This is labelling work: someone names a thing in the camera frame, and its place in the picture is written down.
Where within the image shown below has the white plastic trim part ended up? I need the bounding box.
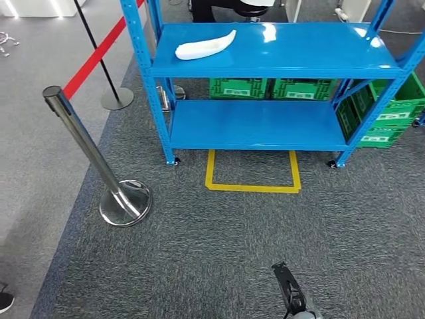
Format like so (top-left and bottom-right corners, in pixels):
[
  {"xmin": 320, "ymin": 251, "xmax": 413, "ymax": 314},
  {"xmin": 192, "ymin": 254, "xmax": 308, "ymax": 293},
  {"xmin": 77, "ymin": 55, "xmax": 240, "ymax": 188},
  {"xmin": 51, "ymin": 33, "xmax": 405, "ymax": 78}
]
[{"xmin": 175, "ymin": 29, "xmax": 237, "ymax": 61}]

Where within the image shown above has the chrome stanchion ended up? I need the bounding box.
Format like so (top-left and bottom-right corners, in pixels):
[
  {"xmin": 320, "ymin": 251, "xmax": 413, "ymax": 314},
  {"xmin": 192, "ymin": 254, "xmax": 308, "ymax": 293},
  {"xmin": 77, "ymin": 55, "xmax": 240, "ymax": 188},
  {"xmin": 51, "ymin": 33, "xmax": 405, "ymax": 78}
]
[
  {"xmin": 156, "ymin": 84, "xmax": 186, "ymax": 113},
  {"xmin": 42, "ymin": 85, "xmax": 154, "ymax": 228}
]

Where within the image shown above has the black stanchion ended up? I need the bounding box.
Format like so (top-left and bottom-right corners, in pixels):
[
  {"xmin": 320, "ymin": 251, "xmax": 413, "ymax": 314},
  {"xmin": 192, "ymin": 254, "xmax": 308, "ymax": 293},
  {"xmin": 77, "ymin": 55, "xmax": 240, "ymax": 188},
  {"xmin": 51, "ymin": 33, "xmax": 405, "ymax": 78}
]
[{"xmin": 72, "ymin": 0, "xmax": 135, "ymax": 112}]

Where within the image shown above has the red barrier belt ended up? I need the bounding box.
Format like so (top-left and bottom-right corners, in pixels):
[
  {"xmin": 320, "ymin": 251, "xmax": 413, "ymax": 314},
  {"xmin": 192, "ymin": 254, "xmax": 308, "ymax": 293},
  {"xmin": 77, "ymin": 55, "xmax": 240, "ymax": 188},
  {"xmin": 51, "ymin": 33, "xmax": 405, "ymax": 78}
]
[{"xmin": 62, "ymin": 0, "xmax": 145, "ymax": 101}]

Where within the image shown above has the chrome chair base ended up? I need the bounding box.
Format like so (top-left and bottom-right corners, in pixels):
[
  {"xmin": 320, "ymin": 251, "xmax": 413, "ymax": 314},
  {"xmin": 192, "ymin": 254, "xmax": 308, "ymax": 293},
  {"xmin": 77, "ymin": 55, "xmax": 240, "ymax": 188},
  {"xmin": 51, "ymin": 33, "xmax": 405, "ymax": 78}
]
[{"xmin": 0, "ymin": 31, "xmax": 20, "ymax": 58}]

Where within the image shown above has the person's foot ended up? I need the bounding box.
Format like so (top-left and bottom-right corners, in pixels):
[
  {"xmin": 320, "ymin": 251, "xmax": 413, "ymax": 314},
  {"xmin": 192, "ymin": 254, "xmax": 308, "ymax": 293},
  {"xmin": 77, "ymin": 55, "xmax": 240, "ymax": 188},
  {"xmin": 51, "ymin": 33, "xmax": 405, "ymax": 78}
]
[{"xmin": 0, "ymin": 281, "xmax": 16, "ymax": 314}]

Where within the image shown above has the white floor cable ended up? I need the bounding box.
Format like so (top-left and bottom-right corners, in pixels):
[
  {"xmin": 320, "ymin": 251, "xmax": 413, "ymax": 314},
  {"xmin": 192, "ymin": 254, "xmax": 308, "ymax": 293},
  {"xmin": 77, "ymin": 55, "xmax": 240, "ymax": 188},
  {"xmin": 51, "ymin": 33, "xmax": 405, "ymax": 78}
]
[{"xmin": 378, "ymin": 27, "xmax": 425, "ymax": 36}]

